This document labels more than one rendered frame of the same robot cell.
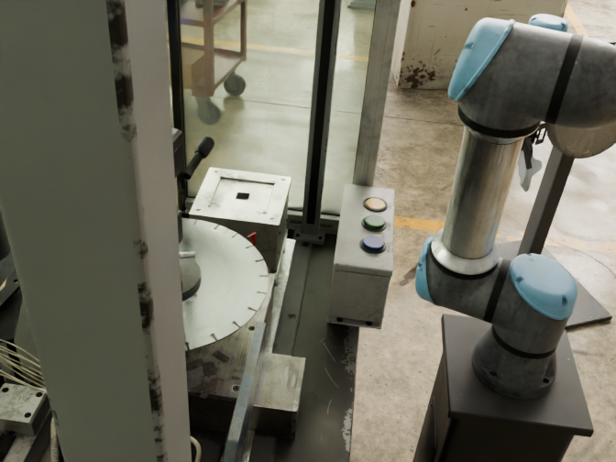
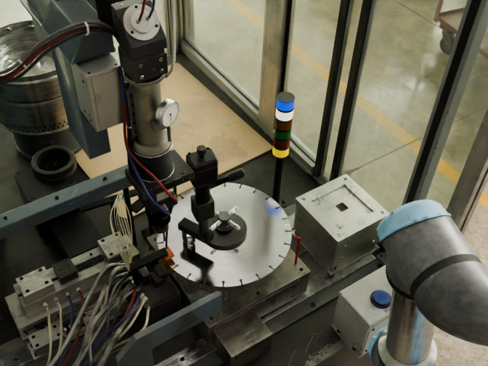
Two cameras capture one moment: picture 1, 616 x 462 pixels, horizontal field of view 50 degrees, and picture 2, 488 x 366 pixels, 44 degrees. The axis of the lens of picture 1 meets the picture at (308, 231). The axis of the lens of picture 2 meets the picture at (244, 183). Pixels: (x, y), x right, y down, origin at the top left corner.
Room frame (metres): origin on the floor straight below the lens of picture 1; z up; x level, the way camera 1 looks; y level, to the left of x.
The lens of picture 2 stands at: (0.25, -0.54, 2.07)
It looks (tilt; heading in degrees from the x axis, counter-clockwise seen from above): 45 degrees down; 51
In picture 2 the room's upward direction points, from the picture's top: 2 degrees clockwise
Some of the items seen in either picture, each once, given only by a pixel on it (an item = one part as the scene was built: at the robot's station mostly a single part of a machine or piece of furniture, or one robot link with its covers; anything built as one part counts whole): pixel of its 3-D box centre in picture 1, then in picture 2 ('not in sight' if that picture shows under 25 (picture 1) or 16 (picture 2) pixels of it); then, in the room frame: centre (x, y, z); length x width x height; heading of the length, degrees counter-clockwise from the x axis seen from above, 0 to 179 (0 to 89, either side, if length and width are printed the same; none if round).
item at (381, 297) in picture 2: (372, 245); (380, 299); (1.01, -0.13, 0.90); 0.04 x 0.04 x 0.02
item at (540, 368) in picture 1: (519, 348); not in sight; (0.87, -0.40, 0.80); 0.15 x 0.15 x 0.10
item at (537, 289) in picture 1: (532, 300); not in sight; (0.87, -0.40, 0.91); 0.13 x 0.12 x 0.14; 68
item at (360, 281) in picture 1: (362, 252); (391, 299); (1.08, -0.12, 0.82); 0.28 x 0.11 x 0.15; 176
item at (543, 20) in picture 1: (542, 46); not in sight; (1.29, -0.43, 1.21); 0.09 x 0.08 x 0.11; 158
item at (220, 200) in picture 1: (242, 224); (338, 224); (1.14, 0.14, 0.82); 0.18 x 0.18 x 0.15; 86
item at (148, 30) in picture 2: not in sight; (111, 43); (0.65, 0.37, 1.45); 0.35 x 0.07 x 0.28; 86
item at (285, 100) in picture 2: not in sight; (285, 102); (1.09, 0.34, 1.14); 0.05 x 0.04 x 0.03; 86
